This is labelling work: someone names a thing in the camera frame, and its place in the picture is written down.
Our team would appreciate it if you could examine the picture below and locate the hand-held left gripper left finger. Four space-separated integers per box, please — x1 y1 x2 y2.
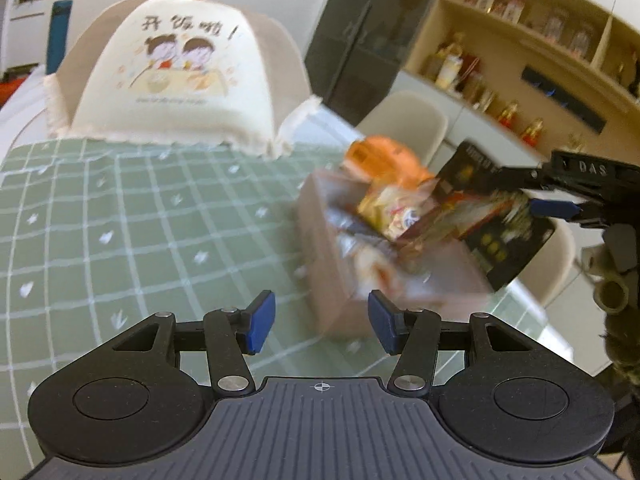
112 290 277 396

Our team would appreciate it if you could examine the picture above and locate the beige chair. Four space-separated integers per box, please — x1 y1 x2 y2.
356 91 449 172

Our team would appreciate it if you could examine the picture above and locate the pink cardboard box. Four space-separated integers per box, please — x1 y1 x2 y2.
295 169 496 342

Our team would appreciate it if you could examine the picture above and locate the black snack bag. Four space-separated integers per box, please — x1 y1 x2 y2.
434 139 557 292

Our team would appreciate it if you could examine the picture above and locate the yellow bottle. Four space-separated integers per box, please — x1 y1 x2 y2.
435 55 464 89

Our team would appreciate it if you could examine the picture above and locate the orange snack bag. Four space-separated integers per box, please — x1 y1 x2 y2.
342 135 437 187

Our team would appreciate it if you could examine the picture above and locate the dark glass cabinet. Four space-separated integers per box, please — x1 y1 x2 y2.
304 0 452 128

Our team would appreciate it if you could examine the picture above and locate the cartoon print food cover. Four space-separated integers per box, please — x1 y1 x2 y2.
42 0 322 162

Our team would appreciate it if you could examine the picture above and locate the green checked tablecloth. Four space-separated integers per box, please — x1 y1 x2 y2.
0 110 576 401

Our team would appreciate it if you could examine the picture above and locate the wooden display shelf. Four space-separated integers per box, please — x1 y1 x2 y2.
404 0 640 162

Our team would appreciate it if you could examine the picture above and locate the yellow cartoon snack packet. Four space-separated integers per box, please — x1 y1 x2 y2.
357 180 437 242

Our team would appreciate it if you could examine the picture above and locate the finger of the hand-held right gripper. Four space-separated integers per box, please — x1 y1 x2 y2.
529 198 608 229
492 164 555 194

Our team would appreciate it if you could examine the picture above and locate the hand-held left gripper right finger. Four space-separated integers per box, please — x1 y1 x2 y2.
367 290 531 396

